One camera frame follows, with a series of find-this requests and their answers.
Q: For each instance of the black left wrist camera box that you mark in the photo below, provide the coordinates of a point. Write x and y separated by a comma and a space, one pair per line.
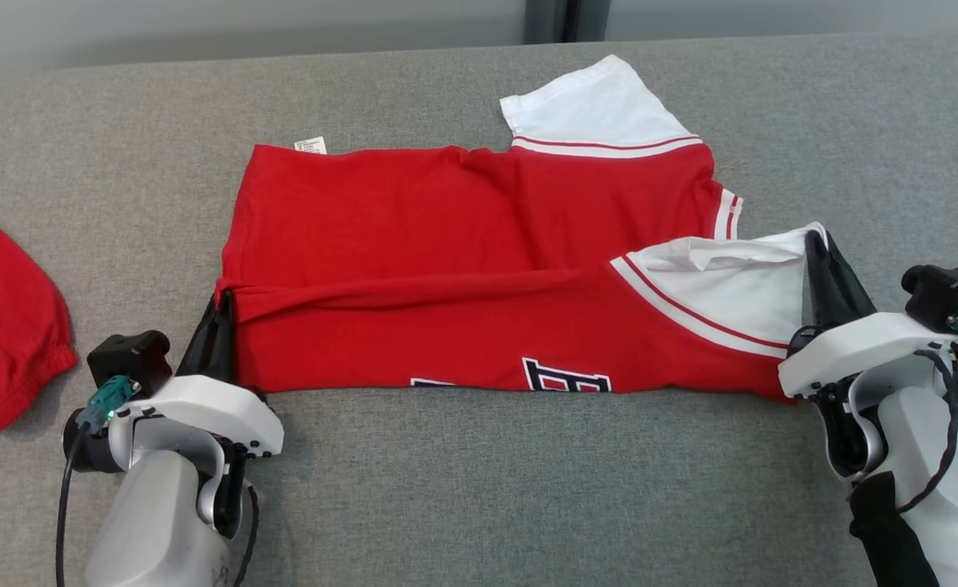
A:
130, 359

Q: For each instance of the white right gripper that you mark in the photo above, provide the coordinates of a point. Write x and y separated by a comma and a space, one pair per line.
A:
862, 346

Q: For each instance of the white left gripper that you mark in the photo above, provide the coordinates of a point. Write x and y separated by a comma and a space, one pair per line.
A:
201, 412

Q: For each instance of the grey metal wall post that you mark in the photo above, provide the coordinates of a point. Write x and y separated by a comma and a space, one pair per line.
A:
564, 20

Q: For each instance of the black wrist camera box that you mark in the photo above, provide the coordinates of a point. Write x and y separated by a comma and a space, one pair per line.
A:
130, 359
947, 293

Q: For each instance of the red and white jersey shirt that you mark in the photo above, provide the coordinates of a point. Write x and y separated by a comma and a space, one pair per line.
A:
446, 228

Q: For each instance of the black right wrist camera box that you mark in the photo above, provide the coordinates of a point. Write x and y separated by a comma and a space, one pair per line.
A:
947, 293

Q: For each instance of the grey fabric sofa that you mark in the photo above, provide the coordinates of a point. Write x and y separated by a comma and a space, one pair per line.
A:
478, 489

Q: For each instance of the red shorts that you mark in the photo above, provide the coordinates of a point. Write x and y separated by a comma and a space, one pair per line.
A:
6, 326

